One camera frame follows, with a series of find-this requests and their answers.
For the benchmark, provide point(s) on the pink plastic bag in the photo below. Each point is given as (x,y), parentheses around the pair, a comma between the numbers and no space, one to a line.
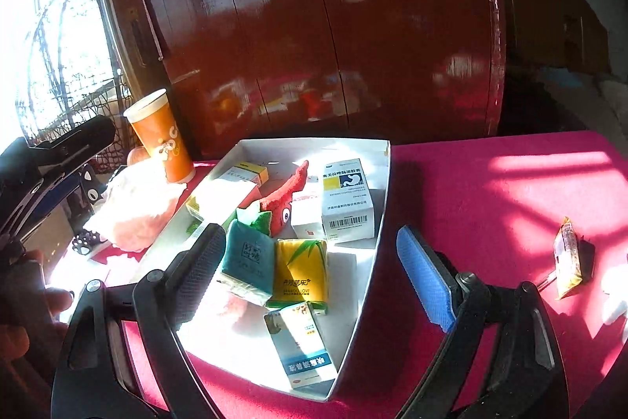
(137,208)

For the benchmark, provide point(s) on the teal tissue pack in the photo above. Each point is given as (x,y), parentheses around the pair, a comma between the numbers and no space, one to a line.
(245,259)

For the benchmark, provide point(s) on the small white red box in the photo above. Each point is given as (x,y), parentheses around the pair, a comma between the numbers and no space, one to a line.
(306,218)

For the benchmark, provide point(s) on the black cat print box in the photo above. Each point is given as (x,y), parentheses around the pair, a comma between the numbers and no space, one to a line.
(91,183)

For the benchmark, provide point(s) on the person's left hand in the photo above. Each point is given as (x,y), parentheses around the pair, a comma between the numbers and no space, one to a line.
(34,335)

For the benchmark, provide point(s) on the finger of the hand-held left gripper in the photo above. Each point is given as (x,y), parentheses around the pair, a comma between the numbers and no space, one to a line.
(78,137)
(46,203)

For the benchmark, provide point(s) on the orange snack packet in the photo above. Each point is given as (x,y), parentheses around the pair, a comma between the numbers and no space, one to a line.
(571,259)

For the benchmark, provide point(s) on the red tablecloth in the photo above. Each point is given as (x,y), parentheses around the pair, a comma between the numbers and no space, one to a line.
(490,203)

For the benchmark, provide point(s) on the black paw print item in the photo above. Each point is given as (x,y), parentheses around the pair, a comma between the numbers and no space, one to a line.
(88,241)

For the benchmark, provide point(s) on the red plush toy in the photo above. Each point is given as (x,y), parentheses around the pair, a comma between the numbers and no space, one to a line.
(284,198)

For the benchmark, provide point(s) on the dark arched wooden furniture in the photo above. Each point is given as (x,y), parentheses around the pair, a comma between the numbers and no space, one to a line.
(549,21)

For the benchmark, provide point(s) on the green cloth pouch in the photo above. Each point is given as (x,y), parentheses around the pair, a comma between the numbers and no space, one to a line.
(255,218)

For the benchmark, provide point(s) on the orange fruit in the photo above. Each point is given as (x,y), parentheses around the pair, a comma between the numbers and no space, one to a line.
(139,156)

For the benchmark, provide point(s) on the orange paper cup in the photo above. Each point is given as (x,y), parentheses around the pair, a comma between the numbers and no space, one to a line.
(164,139)

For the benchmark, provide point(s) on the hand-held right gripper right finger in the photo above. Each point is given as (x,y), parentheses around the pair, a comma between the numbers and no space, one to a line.
(427,279)

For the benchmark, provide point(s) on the red-brown wooden cabinet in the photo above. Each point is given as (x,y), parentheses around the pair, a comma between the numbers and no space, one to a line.
(319,16)

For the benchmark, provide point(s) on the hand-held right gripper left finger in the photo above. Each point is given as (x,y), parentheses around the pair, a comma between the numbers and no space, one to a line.
(201,269)

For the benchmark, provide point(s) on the white cardboard tray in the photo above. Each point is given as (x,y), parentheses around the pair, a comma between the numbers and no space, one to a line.
(353,301)

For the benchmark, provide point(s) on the window with dark frame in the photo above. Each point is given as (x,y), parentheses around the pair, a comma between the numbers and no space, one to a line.
(29,16)

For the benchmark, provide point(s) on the yellow tissue pack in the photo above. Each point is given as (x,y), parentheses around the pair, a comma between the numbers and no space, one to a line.
(300,274)

